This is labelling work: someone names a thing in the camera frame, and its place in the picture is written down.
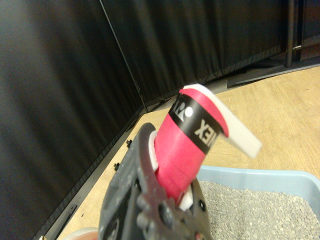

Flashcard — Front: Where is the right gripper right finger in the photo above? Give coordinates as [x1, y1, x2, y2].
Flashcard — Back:
[180, 180, 214, 240]

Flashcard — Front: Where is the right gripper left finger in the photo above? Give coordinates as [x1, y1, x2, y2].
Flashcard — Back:
[98, 121, 185, 240]

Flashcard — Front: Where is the white scoop with red handle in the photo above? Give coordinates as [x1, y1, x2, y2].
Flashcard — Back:
[153, 84, 263, 212]

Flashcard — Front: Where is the white bin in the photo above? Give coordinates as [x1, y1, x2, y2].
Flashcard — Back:
[63, 226, 100, 240]

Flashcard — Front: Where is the blue litter tray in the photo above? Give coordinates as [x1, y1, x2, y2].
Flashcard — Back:
[196, 164, 320, 240]

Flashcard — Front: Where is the curtain stand foot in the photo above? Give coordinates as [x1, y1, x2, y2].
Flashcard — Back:
[226, 58, 320, 88]

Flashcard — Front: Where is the curtain stand pole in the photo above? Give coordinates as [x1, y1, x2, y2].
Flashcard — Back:
[284, 0, 295, 69]

